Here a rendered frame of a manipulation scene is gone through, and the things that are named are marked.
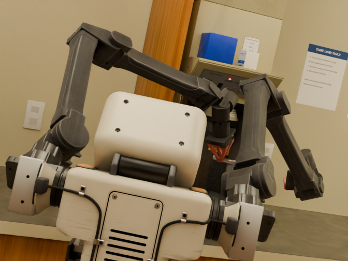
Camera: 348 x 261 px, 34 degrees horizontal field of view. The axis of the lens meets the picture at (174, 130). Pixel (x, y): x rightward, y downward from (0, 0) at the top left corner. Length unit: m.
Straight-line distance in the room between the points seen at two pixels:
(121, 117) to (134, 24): 1.31
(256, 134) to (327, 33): 1.42
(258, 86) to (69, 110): 0.50
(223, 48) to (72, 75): 0.69
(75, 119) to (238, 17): 0.96
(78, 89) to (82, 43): 0.16
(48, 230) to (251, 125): 0.68
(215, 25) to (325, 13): 0.81
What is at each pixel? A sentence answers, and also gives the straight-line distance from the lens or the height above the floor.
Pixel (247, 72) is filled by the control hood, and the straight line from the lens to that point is 1.95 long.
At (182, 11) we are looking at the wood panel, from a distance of 1.90.
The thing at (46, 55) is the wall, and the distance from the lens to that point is 2.34.
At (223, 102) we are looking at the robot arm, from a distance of 1.78.
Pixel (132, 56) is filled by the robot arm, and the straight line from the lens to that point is 1.58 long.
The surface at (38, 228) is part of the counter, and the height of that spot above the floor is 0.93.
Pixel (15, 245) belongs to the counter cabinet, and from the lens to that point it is 1.74.
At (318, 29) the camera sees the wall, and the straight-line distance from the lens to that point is 2.68.
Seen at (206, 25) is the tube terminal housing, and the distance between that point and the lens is 2.01.
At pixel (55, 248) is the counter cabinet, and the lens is 1.75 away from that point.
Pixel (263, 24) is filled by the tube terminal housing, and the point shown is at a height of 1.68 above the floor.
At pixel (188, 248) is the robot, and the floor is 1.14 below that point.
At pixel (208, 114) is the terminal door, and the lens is 1.94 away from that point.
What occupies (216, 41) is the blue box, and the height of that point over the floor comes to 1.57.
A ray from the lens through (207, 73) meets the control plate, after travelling 1.93.
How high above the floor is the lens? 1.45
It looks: 6 degrees down
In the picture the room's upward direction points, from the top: 12 degrees clockwise
